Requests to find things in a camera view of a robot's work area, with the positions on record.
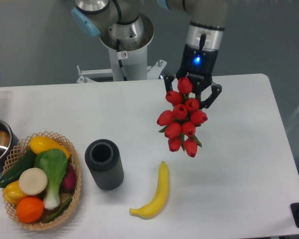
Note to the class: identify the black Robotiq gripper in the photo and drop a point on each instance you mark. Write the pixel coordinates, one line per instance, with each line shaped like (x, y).
(197, 65)

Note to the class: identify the red tulip bouquet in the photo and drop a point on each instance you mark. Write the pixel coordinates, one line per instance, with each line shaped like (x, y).
(179, 124)

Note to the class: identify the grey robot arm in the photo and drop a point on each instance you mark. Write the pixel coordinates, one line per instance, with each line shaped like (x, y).
(126, 33)

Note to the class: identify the dark grey ribbed vase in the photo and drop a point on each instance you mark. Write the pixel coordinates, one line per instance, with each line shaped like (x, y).
(102, 157)

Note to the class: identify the yellow banana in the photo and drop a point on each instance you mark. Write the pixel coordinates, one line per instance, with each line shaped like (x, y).
(155, 206)

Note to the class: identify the purple red onion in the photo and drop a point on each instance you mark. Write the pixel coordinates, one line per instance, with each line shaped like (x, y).
(69, 181)

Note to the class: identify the green bok choy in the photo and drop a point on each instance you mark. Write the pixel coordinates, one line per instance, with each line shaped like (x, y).
(54, 163)

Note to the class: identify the yellow squash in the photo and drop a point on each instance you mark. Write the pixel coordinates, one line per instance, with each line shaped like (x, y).
(39, 144)

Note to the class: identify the green bean pod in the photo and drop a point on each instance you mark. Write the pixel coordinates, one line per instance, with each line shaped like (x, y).
(59, 211)

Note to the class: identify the woven wicker basket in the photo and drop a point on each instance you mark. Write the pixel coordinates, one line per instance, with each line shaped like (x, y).
(16, 153)

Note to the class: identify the green cucumber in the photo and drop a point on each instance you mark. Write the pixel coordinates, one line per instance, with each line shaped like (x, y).
(13, 174)

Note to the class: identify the cream round mushroom cap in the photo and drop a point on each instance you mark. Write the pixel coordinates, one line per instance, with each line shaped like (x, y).
(33, 181)

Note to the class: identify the orange fruit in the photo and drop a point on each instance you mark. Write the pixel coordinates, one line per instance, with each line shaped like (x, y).
(29, 209)

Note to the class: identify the yellow bell pepper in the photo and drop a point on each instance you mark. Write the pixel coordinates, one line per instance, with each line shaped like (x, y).
(13, 194)

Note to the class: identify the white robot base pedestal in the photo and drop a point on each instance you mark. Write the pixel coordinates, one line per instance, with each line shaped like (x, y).
(125, 66)

